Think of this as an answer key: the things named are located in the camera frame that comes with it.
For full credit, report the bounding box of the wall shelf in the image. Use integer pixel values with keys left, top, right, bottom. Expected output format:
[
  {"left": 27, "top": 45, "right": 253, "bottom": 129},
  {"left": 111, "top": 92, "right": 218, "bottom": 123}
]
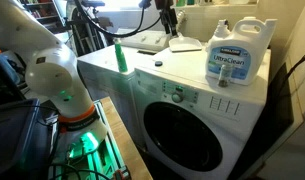
[{"left": 171, "top": 2, "right": 260, "bottom": 10}]

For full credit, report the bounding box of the grey plastic dustpan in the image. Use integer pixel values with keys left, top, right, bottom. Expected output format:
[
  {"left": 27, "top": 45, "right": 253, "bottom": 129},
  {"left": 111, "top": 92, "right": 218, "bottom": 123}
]
[{"left": 167, "top": 31, "right": 204, "bottom": 53}]

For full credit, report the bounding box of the small glass jar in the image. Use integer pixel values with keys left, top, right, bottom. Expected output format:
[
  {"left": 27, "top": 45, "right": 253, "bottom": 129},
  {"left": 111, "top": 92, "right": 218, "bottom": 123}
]
[{"left": 217, "top": 63, "right": 234, "bottom": 88}]

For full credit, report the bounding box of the white front-load washing machine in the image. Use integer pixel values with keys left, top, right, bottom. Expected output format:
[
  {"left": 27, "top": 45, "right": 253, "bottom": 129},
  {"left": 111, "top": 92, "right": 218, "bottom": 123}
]
[{"left": 131, "top": 41, "right": 272, "bottom": 180}]

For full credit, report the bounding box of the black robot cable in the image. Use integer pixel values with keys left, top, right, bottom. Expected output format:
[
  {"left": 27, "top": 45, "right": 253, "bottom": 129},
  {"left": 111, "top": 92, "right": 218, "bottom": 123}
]
[{"left": 73, "top": 0, "right": 163, "bottom": 39}]

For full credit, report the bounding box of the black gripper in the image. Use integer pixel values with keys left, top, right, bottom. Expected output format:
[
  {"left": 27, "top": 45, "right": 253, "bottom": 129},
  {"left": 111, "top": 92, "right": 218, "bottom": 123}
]
[{"left": 153, "top": 0, "right": 179, "bottom": 37}]

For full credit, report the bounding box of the beige corrugated hose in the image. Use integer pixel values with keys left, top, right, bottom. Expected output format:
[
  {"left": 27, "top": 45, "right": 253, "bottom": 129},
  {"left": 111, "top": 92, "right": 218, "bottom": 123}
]
[{"left": 176, "top": 9, "right": 188, "bottom": 33}]

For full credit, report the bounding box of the green spray bottle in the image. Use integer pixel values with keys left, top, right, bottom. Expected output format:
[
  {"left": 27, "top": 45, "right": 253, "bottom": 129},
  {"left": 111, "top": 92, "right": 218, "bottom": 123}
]
[{"left": 113, "top": 37, "right": 129, "bottom": 74}]

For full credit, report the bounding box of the dark grey storage box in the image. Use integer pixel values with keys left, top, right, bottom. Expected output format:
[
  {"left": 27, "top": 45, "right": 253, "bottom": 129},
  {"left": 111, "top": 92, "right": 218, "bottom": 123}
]
[{"left": 0, "top": 98, "right": 60, "bottom": 180}]

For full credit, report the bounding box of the blue bag with orange strap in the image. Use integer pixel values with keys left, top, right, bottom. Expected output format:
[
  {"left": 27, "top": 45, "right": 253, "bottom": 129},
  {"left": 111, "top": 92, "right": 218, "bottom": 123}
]
[{"left": 0, "top": 44, "right": 23, "bottom": 88}]

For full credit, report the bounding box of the bookshelf with books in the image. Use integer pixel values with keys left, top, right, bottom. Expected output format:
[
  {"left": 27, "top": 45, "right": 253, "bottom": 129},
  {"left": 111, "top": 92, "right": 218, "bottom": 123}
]
[{"left": 18, "top": 0, "right": 68, "bottom": 34}]

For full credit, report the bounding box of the black metal stand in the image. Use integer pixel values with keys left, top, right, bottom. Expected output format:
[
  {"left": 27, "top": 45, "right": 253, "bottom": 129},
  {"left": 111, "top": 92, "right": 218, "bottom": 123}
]
[{"left": 65, "top": 0, "right": 109, "bottom": 56}]

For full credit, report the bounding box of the large white detergent jug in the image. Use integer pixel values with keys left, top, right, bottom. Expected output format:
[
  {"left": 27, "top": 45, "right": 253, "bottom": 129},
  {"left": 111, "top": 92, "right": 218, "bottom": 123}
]
[{"left": 205, "top": 16, "right": 279, "bottom": 87}]

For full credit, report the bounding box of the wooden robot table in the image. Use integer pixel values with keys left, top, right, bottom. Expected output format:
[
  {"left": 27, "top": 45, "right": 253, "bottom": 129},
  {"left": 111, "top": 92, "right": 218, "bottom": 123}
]
[{"left": 100, "top": 96, "right": 154, "bottom": 180}]

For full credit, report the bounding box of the green lit metal base frame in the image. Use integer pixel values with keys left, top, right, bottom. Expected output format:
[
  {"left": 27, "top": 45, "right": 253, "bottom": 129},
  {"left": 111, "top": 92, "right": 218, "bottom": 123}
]
[{"left": 46, "top": 99, "right": 132, "bottom": 180}]

